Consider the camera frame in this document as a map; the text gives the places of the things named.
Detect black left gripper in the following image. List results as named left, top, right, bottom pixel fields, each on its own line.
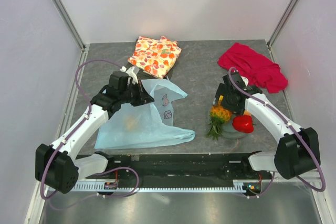
left=119, top=80, right=154, bottom=107

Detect orange pineapple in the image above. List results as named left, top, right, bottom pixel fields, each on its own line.
left=205, top=105, right=232, bottom=140

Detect red bell pepper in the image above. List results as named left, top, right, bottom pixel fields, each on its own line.
left=232, top=115, right=254, bottom=134

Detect green orange mango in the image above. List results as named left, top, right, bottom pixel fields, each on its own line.
left=124, top=115, right=139, bottom=132

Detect light blue plastic bag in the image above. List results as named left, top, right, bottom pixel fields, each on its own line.
left=95, top=79, right=195, bottom=150

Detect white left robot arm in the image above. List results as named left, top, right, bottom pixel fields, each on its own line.
left=35, top=67, right=154, bottom=194

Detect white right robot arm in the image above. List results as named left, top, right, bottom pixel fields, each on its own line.
left=214, top=72, right=321, bottom=179

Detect yellow mango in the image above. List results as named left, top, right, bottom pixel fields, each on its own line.
left=212, top=95, right=224, bottom=106

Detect dark green folded cloth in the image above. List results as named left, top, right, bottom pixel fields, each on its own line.
left=135, top=62, right=173, bottom=79

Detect floral orange folded cloth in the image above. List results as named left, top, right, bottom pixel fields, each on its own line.
left=128, top=36, right=182, bottom=79

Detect peach fruit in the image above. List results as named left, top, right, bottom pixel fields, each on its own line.
left=243, top=110, right=251, bottom=116

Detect grey round plate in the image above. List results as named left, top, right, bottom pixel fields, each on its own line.
left=219, top=114, right=247, bottom=139

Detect red crumpled cloth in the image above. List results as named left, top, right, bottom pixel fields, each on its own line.
left=217, top=42, right=288, bottom=93

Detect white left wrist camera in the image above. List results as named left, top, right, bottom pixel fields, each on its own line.
left=120, top=66, right=138, bottom=77

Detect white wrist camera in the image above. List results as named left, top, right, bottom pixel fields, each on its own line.
left=241, top=76, right=249, bottom=86
left=120, top=66, right=138, bottom=77

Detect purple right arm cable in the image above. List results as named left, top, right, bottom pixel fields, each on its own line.
left=227, top=66, right=326, bottom=200

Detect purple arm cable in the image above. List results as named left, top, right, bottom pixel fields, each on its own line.
left=39, top=59, right=140, bottom=211
left=227, top=66, right=326, bottom=200

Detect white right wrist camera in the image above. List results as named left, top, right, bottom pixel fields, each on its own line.
left=241, top=76, right=249, bottom=86

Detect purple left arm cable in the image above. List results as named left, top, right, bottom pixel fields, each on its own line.
left=39, top=59, right=140, bottom=211

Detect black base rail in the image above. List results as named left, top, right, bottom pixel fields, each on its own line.
left=96, top=153, right=271, bottom=187

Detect light blue cable duct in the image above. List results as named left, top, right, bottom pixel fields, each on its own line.
left=71, top=180, right=260, bottom=193

